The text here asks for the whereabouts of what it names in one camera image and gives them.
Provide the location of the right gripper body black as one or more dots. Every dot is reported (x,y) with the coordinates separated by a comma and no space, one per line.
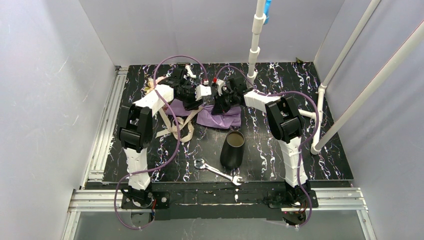
(222,100)

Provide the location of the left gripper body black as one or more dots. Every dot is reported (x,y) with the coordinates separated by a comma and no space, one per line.
(191,98)

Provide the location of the pink flower bunch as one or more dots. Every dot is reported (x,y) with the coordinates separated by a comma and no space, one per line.
(157,81)

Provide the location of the purple wrapping paper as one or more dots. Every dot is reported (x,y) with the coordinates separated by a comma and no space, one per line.
(232,118)

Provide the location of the cream ribbon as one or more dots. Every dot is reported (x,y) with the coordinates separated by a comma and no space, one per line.
(175,130)

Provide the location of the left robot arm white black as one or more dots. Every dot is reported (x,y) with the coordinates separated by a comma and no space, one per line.
(135,127)

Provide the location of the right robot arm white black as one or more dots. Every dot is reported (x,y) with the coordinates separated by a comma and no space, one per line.
(283,117)

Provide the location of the black vase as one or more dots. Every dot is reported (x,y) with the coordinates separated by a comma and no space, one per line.
(232,152)

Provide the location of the small spring connector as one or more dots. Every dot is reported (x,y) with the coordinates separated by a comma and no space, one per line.
(187,69)

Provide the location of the silver wrench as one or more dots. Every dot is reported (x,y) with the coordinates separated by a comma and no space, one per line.
(200,164)

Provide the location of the blue clip on pipe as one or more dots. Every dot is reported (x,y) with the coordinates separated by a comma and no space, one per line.
(266,10)

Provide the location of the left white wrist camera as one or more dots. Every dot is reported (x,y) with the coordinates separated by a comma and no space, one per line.
(202,91)

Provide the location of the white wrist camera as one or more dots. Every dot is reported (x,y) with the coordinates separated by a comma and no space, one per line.
(220,85)
(202,91)

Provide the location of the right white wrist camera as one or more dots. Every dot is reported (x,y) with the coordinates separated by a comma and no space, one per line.
(220,85)

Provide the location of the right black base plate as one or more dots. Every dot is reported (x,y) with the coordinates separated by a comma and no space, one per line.
(284,199)

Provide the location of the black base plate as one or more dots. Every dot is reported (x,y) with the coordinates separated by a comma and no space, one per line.
(284,199)
(146,200)

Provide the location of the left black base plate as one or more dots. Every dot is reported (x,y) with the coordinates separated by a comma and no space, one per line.
(146,200)

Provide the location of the aluminium rail frame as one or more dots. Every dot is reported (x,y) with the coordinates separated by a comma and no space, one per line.
(192,204)

